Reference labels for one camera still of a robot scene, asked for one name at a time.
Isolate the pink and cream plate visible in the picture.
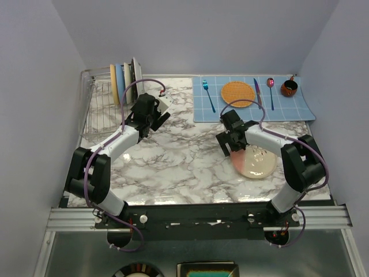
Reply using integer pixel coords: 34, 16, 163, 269
230, 145, 278, 179

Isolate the light blue plate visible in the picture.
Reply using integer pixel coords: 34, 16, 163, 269
115, 63, 126, 104

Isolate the orange yellow plate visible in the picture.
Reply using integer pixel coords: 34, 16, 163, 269
110, 64, 120, 106

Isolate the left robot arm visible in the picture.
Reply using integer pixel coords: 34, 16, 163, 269
65, 93, 173, 228

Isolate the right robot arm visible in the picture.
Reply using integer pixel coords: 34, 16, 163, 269
216, 110, 329, 226

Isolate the cream white plate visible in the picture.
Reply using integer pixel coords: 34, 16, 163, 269
123, 63, 133, 104

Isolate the woven wicker trivet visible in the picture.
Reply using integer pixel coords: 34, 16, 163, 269
221, 81, 255, 104

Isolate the iridescent table knife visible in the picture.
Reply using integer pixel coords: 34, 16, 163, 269
254, 78, 262, 109

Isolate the grey white plate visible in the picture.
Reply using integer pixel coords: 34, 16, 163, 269
133, 57, 145, 96

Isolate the blue tiled placemat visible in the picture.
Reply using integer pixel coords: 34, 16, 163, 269
193, 75, 315, 122

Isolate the blue metal fork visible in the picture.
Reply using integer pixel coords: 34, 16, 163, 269
202, 80, 216, 113

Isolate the iridescent spoon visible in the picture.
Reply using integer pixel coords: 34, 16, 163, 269
266, 77, 274, 111

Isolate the brown ceramic cup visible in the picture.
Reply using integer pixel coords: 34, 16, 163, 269
280, 76, 298, 97

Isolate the black mounting base bar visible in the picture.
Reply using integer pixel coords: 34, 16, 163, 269
95, 202, 300, 241

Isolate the dark rectangular tray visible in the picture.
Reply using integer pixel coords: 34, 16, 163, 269
176, 261, 240, 277

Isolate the round striped object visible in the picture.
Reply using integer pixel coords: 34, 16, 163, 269
112, 263, 164, 277

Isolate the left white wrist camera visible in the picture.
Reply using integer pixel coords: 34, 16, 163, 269
156, 94, 174, 114

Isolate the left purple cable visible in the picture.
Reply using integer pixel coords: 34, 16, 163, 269
83, 79, 166, 252

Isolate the wire dish rack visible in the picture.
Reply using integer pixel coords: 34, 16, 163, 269
79, 66, 121, 145

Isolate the aluminium extrusion rail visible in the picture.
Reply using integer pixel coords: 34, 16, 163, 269
46, 205, 352, 232

